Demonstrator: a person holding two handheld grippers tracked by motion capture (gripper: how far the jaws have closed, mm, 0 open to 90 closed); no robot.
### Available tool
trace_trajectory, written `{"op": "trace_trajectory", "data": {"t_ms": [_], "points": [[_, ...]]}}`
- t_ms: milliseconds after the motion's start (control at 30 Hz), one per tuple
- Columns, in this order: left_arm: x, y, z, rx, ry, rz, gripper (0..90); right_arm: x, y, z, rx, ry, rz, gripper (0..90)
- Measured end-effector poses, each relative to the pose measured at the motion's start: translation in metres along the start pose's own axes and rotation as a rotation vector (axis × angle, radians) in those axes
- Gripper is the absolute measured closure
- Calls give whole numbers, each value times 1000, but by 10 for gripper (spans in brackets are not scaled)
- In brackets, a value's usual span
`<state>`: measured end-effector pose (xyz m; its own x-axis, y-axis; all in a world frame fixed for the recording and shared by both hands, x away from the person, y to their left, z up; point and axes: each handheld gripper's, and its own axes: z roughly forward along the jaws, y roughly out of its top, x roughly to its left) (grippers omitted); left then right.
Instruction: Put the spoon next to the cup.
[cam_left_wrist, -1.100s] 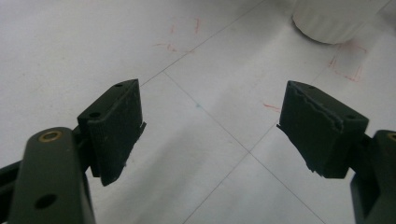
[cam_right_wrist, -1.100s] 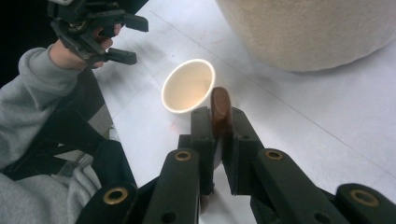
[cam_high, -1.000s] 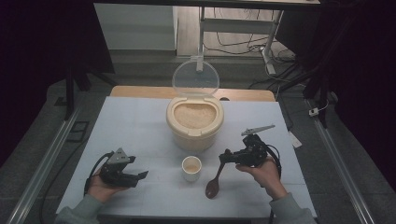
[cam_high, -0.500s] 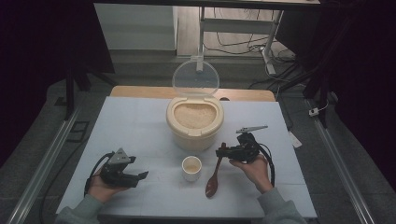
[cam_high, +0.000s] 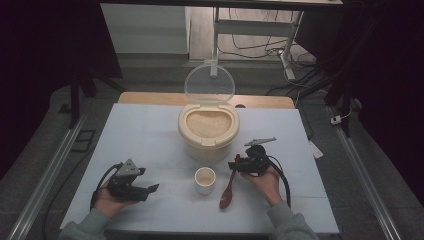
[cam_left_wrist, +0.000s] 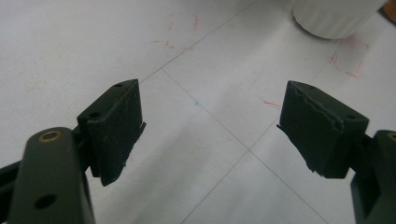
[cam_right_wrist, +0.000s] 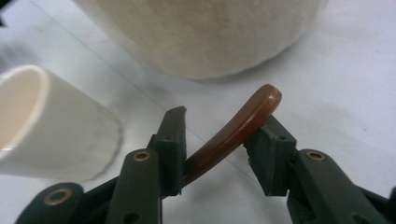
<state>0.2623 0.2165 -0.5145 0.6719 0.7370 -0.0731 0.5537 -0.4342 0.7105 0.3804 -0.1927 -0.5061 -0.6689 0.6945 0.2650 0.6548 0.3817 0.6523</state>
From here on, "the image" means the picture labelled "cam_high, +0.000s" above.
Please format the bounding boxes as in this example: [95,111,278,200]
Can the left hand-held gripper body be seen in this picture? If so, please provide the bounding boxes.
[106,158,150,202]

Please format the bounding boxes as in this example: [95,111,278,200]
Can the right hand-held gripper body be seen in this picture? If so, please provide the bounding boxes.
[237,136,278,178]

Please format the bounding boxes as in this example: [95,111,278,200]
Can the brown wooden spoon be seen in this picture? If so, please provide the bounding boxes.
[218,153,242,211]

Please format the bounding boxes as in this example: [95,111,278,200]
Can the beige rice container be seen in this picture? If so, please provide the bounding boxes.
[177,102,241,165]

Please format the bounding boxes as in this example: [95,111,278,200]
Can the white cup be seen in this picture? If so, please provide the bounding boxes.
[194,166,217,196]

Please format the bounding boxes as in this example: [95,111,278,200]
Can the rice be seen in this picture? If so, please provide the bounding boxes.
[185,110,233,140]

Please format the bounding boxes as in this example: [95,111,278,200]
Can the person's left hand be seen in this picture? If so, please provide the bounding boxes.
[93,180,135,219]

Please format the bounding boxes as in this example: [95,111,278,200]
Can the person's right hand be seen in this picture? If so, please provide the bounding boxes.
[240,164,284,208]

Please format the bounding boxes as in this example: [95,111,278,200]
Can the white table mat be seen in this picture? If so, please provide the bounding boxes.
[59,102,341,235]

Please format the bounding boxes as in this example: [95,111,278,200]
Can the white paper tag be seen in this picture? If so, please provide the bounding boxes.
[307,139,325,160]

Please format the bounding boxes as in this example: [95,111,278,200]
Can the wooden table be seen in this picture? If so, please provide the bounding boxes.
[117,91,296,110]

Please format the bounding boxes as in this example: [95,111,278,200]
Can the clear round container lid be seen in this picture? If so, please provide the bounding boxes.
[183,63,236,104]

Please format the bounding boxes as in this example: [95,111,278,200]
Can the black stand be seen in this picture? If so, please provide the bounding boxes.
[324,74,355,138]
[67,64,126,130]

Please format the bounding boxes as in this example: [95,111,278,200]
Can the black curtain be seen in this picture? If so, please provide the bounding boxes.
[0,0,123,181]
[294,0,424,203]

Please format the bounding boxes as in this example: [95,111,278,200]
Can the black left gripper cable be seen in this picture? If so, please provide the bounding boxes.
[89,162,124,212]

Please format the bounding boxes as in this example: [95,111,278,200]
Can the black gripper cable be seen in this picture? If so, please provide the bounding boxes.
[265,154,293,209]
[89,162,124,212]

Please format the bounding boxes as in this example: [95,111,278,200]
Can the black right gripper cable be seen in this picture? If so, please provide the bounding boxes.
[265,154,293,209]

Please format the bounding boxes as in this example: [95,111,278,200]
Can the black floor frame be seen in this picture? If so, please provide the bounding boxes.
[70,129,97,154]

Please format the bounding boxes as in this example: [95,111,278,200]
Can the aluminium rail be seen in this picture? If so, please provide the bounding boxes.
[6,114,87,240]
[327,105,403,240]

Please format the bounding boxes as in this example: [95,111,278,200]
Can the black floor cables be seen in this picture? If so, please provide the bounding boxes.
[218,9,321,98]

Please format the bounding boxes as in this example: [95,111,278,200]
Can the white desk frame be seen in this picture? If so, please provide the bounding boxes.
[209,6,305,81]

